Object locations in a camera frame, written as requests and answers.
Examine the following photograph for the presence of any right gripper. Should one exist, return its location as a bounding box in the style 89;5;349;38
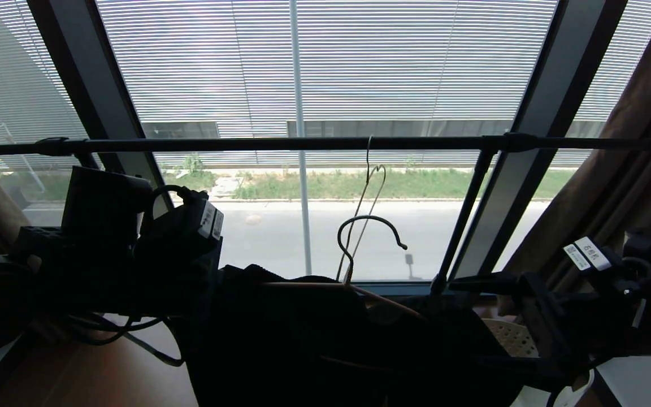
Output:
449;272;643;391

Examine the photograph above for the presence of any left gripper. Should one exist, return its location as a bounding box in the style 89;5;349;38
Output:
133;240;224;317

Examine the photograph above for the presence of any black garment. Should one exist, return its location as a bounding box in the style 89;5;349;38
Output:
184;265;524;407

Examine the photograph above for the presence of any pink clothes hanger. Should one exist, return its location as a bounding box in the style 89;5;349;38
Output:
263;215;425;320
334;136;387;282

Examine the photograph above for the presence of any white laundry basket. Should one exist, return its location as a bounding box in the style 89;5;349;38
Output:
483;318;594;407

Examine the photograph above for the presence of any black clothes rack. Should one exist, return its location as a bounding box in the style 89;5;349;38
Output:
0;133;651;297

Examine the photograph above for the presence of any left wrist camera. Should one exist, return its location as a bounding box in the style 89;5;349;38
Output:
136;185;225;266

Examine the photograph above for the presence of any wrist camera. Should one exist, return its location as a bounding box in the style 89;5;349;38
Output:
563;236;651;300
136;185;225;266

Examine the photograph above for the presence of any black cable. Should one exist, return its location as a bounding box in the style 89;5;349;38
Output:
66;314;185;367

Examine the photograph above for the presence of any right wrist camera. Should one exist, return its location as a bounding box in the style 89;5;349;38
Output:
563;236;651;300

